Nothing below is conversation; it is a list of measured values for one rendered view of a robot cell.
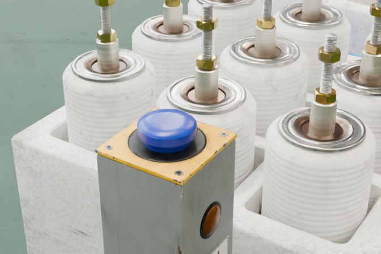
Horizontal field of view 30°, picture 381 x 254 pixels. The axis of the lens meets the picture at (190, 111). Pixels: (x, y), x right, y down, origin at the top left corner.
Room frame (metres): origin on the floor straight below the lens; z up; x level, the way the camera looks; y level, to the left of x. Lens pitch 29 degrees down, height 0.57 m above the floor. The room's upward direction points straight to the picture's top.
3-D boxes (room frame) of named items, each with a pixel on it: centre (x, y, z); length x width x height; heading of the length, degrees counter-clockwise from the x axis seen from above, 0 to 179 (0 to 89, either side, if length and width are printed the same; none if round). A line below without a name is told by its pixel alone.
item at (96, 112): (0.66, 0.08, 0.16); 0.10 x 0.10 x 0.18
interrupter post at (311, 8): (0.79, -0.14, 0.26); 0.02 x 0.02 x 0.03
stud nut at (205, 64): (0.60, -0.02, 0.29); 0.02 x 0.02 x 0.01; 69
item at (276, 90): (0.69, -0.08, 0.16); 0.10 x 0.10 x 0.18
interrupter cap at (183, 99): (0.60, -0.02, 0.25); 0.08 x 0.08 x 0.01
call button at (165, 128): (0.41, 0.02, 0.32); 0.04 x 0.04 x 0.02
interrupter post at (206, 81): (0.60, -0.02, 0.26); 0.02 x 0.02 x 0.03
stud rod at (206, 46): (0.60, -0.02, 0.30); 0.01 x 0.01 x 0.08
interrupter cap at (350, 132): (0.53, -0.11, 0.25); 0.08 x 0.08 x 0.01
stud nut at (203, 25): (0.60, -0.02, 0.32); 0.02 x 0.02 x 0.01; 69
